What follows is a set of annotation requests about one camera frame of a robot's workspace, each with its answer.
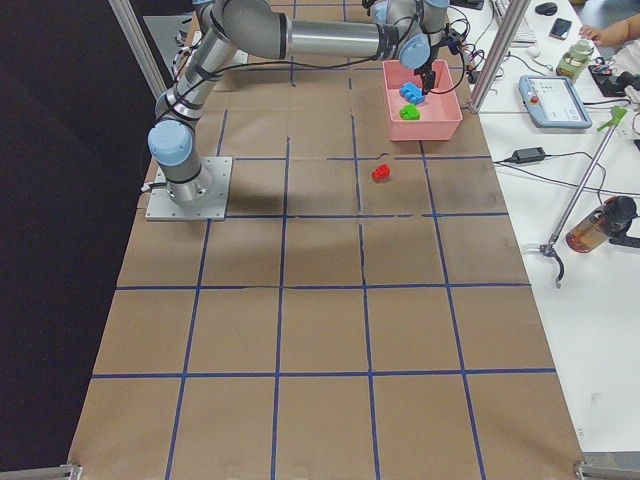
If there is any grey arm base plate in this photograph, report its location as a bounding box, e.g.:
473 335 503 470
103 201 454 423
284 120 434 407
145 156 233 221

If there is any green handled reacher grabber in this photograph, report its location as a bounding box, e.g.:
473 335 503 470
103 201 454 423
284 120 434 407
523 105 629 290

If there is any pink plastic box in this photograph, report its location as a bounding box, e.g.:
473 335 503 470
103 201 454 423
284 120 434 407
383 60 462 141

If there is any red toy block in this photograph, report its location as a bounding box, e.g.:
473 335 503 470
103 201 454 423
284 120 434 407
371 163 391 183

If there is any black smartphone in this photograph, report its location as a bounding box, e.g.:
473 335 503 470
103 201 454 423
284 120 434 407
549 18 572 40

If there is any black computer mouse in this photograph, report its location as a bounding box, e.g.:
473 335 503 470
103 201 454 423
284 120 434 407
534 1 558 16

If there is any aluminium frame post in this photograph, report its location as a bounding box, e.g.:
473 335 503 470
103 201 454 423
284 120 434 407
469 0 530 113

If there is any person's bare hand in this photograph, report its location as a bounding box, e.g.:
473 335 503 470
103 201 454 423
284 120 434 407
579 14 640 47

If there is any blue toy block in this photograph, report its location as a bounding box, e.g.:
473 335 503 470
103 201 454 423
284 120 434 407
399 82 425 105

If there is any black power adapter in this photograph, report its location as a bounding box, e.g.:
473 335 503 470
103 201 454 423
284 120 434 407
510 147 547 165

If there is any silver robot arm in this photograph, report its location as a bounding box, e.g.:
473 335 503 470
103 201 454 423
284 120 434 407
148 0 461 205

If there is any blue teach pendant tablet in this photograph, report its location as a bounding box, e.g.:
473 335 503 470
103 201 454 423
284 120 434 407
518 75 592 131

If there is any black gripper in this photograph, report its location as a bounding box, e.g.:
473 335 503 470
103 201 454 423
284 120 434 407
417 27 463 96

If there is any brown drink bottle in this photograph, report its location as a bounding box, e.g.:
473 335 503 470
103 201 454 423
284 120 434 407
565 196 639 253

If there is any green toy block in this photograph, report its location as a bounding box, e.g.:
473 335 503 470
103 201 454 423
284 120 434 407
399 103 421 121

